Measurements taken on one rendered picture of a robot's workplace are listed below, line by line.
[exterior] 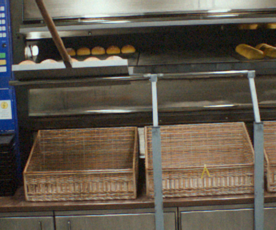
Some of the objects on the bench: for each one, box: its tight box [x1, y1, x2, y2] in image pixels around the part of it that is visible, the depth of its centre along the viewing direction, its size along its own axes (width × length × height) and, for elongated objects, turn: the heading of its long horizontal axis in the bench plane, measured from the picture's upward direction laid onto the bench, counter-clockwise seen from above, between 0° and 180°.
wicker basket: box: [143, 122, 255, 199], centre depth 341 cm, size 49×56×28 cm
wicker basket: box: [23, 127, 139, 202], centre depth 342 cm, size 49×56×28 cm
